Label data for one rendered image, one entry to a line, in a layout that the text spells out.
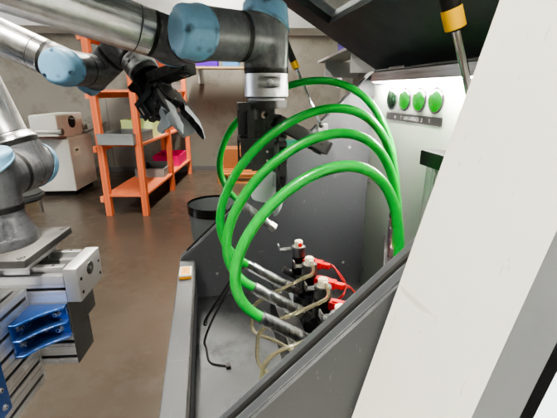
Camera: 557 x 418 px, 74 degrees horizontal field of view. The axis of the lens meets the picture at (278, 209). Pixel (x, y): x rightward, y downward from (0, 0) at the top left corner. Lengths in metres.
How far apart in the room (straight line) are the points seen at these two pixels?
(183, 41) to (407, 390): 0.50
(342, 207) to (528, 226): 0.83
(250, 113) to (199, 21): 0.17
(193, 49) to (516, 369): 0.51
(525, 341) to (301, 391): 0.24
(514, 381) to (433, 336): 0.08
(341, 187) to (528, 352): 0.84
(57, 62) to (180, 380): 0.66
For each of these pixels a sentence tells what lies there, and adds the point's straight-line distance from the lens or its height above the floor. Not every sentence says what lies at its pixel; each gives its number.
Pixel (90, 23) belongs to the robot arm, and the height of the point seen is 1.49.
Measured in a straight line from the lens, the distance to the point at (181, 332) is 0.78.
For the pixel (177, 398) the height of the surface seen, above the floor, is 0.95.
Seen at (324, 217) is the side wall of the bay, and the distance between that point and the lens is 1.08.
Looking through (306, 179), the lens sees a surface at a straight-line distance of 0.44.
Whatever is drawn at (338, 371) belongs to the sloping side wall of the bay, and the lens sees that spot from 0.45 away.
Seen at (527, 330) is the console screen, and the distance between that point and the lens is 0.29.
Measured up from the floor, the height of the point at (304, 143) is 1.33.
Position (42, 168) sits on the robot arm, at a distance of 1.17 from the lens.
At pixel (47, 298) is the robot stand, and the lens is 1.08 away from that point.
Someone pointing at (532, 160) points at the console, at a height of 1.35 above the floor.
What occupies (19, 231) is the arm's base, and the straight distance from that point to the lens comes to 1.08.
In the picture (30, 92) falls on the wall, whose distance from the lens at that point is 7.91.
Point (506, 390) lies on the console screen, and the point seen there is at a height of 1.21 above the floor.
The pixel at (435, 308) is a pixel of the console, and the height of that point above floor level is 1.22.
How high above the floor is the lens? 1.40
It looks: 18 degrees down
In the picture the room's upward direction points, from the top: straight up
